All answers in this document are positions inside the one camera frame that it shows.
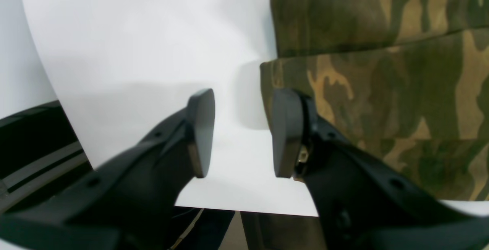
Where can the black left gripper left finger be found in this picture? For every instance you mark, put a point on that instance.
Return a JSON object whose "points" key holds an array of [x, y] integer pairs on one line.
{"points": [[127, 203]]}

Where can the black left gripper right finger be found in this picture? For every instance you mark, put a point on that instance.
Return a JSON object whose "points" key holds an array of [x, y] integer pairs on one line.
{"points": [[362, 203]]}

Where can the camouflage t-shirt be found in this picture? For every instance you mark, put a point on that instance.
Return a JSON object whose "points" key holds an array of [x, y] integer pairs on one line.
{"points": [[405, 80]]}

